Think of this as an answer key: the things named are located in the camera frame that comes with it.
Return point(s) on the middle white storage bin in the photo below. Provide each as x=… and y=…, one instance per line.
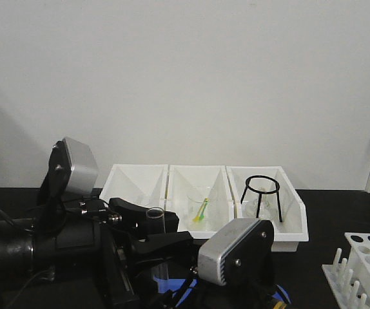
x=182, y=177

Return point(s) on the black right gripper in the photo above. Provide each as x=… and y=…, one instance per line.
x=153, y=250

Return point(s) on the beaker in middle bin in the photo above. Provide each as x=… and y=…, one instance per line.
x=195, y=196

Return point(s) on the blue plastic tray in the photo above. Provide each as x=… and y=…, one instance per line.
x=175, y=286

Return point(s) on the glass flask under tripod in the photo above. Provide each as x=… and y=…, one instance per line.
x=268, y=209

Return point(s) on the white storage bin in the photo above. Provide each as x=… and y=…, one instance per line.
x=293, y=230
x=182, y=177
x=143, y=185

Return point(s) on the white test tube rack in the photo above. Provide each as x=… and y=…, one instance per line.
x=349, y=277

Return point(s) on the left white storage bin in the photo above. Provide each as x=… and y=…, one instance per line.
x=143, y=185

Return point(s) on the right white storage bin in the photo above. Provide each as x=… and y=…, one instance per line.
x=293, y=230

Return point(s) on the black wire tripod stand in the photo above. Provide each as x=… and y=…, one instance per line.
x=261, y=193

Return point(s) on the clear glass test tube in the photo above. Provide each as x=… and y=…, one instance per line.
x=156, y=225

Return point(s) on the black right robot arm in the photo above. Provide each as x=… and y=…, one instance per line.
x=14, y=251

